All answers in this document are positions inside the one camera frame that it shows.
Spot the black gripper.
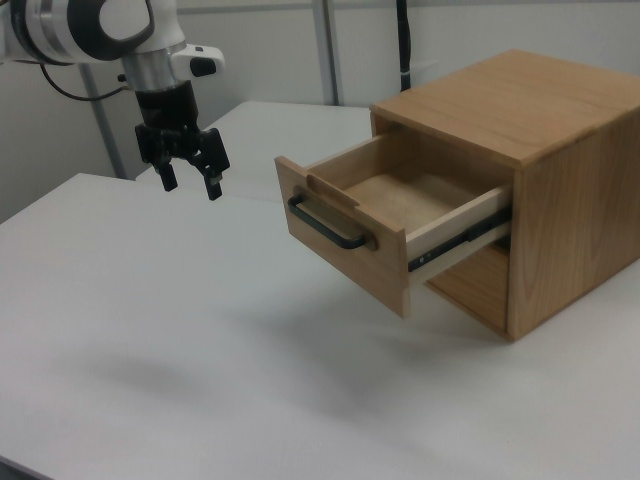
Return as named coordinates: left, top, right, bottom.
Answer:
left=133, top=78, right=232, bottom=203

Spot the wooden drawer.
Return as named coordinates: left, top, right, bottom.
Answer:
left=274, top=124, right=514, bottom=320

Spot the wooden drawer cabinet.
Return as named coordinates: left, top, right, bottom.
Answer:
left=369, top=48, right=640, bottom=344

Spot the grey partition frame post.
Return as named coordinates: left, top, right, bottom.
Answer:
left=313, top=0, right=347, bottom=107
left=78, top=63, right=126, bottom=180

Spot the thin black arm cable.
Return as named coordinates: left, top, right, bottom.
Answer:
left=38, top=62, right=136, bottom=101

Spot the black metal drawer handle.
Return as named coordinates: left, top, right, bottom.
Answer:
left=287, top=193, right=367, bottom=250

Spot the black drawer slide rail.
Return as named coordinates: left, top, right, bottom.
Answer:
left=407, top=207, right=512, bottom=274

